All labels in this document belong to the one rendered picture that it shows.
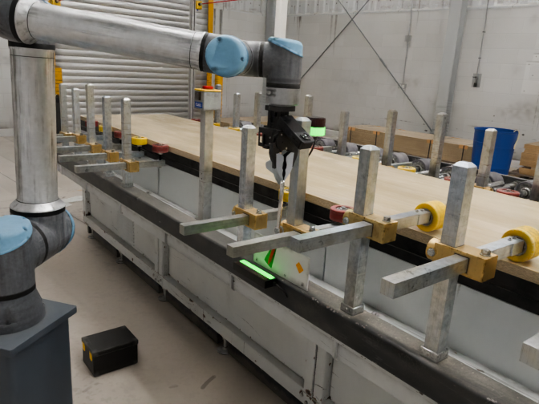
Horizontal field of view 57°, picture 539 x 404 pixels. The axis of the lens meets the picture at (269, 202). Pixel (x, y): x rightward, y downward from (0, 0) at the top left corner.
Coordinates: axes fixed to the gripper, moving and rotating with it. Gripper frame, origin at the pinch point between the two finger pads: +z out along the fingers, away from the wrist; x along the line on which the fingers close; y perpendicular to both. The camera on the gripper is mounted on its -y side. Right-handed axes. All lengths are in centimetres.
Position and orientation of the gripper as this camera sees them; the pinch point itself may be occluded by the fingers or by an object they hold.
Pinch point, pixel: (281, 180)
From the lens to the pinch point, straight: 134.7
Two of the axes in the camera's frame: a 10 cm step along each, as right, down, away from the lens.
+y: -6.1, -2.4, 7.5
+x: -7.9, 1.2, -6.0
